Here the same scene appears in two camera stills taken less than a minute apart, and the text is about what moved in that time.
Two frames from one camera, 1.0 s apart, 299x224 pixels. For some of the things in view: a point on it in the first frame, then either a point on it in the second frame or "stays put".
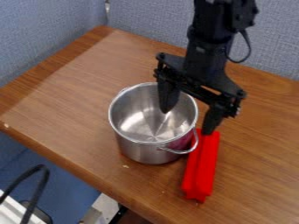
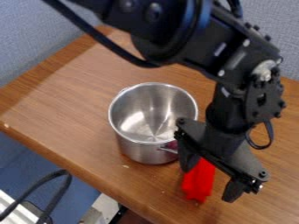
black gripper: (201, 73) -> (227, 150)
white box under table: (14, 209) stays put
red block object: (201, 170) stays put
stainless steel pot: (154, 137) stays put
